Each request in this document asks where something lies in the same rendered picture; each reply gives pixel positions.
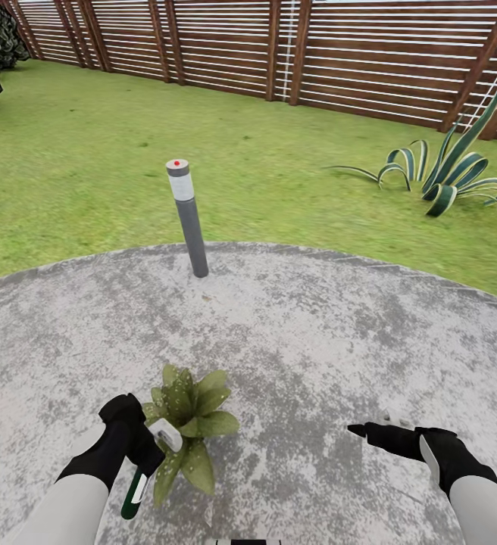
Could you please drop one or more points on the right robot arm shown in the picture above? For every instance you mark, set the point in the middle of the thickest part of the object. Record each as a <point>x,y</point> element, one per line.
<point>470,486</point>

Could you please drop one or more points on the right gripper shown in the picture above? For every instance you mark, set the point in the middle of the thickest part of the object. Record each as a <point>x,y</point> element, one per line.
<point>383,436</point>

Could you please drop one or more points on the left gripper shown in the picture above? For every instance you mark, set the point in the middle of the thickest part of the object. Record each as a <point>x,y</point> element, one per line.
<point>148,456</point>

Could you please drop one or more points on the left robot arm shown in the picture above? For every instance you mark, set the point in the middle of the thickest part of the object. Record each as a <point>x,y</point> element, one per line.
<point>71,512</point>

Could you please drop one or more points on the insectifuge atomizer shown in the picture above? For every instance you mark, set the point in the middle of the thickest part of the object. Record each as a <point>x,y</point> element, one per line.
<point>135,494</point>

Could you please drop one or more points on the pot plant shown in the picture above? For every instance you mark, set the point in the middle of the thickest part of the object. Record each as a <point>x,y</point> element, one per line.
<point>190,408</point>

